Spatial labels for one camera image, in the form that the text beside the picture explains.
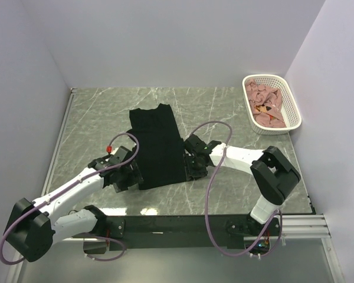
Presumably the pink t shirt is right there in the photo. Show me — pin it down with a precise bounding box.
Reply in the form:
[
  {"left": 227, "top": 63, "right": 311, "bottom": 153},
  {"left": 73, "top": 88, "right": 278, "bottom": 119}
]
[{"left": 245, "top": 79, "right": 286, "bottom": 128}]

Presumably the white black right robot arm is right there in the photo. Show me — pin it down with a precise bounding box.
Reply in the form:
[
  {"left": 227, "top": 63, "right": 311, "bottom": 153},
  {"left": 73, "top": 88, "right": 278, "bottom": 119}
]
[{"left": 184, "top": 134, "right": 301, "bottom": 235}]

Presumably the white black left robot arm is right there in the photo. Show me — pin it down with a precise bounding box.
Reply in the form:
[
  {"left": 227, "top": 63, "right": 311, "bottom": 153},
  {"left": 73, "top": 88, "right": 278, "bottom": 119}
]
[{"left": 3, "top": 146, "right": 138, "bottom": 262}]

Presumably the white perforated plastic basket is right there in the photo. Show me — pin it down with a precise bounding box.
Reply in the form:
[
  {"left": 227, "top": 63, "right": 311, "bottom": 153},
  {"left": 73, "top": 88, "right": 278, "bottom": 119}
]
[{"left": 242, "top": 74, "right": 301, "bottom": 136}]

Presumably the black t shirt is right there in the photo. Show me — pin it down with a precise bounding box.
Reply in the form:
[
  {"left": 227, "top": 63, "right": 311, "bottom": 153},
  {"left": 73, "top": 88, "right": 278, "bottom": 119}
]
[{"left": 127, "top": 104, "right": 186, "bottom": 190}]

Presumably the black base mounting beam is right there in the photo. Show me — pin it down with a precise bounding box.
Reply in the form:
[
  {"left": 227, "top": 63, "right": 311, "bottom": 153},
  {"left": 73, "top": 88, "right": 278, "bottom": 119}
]
[{"left": 94, "top": 214, "right": 264, "bottom": 249}]

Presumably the aluminium extrusion rail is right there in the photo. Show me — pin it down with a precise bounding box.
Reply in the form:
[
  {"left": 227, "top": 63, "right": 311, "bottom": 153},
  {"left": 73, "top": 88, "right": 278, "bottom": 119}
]
[{"left": 61, "top": 214, "right": 331, "bottom": 241}]

